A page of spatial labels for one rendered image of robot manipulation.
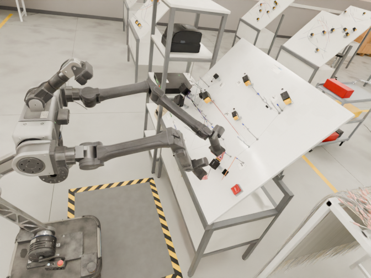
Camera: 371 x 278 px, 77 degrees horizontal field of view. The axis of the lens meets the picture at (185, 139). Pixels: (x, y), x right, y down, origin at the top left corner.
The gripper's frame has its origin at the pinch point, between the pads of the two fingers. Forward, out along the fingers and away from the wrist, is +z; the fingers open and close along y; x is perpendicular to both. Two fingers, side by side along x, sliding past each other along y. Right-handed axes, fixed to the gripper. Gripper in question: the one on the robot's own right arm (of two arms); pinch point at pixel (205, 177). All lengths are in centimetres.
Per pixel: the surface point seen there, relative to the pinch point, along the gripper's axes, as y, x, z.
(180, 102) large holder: 66, -29, -13
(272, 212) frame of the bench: -25, -16, 51
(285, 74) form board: 6, -87, -9
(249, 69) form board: 36, -83, -9
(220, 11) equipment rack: 72, -101, -43
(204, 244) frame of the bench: -14.9, 34.0, 31.9
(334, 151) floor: 66, -175, 274
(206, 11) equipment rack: 75, -92, -50
